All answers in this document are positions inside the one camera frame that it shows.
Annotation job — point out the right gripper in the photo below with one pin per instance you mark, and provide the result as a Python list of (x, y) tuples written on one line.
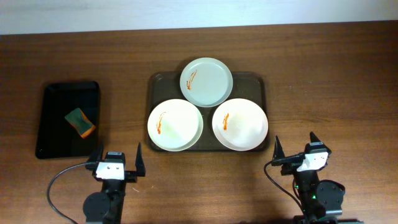
[(286, 168)]

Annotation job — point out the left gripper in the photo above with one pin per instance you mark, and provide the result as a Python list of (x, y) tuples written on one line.
[(131, 177)]

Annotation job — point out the orange green scrub sponge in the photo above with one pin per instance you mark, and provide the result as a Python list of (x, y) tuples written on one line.
[(78, 120)]

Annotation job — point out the white plate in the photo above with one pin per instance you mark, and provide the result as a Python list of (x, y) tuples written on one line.
[(175, 125), (240, 124)]

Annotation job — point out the pale green plate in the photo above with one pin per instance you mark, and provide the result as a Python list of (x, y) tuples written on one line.
[(206, 82)]

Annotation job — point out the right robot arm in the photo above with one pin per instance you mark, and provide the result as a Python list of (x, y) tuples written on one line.
[(319, 200)]

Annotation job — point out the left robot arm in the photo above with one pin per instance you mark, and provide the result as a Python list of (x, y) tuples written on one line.
[(106, 206)]

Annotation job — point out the black rectangular tray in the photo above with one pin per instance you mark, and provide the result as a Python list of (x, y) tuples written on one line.
[(57, 138)]

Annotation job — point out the dark brown serving tray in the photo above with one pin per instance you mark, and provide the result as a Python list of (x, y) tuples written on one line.
[(166, 86)]

